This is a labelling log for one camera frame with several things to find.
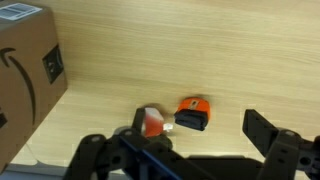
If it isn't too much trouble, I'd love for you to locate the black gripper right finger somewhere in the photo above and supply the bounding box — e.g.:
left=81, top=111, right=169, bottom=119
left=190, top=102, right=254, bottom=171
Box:
left=242, top=109, right=320, bottom=180

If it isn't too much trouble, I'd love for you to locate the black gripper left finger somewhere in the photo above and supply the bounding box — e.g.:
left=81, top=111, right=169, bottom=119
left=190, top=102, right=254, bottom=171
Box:
left=64, top=108, right=174, bottom=180

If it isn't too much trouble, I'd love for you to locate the brown cardboard shipping box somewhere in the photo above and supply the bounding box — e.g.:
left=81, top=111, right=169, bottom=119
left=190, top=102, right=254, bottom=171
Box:
left=0, top=1, right=69, bottom=174

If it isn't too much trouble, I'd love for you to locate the orange and black tape measure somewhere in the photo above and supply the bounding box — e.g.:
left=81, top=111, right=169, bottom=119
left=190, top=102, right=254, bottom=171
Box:
left=173, top=96, right=212, bottom=132

